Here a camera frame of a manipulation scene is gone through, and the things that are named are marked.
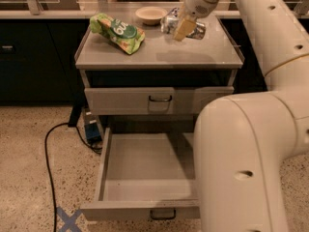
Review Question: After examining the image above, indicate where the black middle drawer handle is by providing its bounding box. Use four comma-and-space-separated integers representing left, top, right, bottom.
150, 209, 177, 220

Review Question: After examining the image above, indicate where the black power cable left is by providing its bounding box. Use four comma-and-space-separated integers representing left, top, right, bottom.
43, 122, 103, 232

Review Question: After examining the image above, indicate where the blue power box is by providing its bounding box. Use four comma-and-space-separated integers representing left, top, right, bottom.
82, 108, 101, 144

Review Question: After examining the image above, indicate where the silver redbull can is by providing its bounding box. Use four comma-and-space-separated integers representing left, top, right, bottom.
160, 14, 207, 40

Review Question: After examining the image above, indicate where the closed grey top drawer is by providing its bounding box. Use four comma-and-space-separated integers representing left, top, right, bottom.
85, 86, 234, 115

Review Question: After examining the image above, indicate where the grey drawer cabinet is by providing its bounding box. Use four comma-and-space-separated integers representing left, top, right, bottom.
76, 8, 243, 133

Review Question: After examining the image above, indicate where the open grey middle drawer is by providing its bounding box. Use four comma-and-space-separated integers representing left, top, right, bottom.
81, 130, 200, 221

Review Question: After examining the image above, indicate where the blue tape cross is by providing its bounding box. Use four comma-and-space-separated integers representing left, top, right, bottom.
57, 207, 82, 232

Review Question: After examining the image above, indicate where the black top drawer handle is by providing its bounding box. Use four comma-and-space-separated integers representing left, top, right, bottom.
148, 96, 173, 102

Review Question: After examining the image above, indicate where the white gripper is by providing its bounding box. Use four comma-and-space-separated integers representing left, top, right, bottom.
173, 0, 216, 42

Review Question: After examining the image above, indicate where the black drawer handle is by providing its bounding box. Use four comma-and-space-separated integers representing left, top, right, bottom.
148, 96, 173, 102
150, 209, 177, 220

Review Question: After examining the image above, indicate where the beige bowl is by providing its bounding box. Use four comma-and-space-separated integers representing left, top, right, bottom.
135, 7, 167, 26

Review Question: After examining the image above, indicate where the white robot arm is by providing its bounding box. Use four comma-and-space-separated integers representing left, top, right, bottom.
175, 0, 309, 232

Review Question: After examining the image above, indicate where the dark background counter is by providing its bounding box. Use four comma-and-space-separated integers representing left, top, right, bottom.
0, 10, 309, 106

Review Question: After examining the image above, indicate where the green chips bag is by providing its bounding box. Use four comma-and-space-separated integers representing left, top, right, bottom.
90, 14, 145, 55

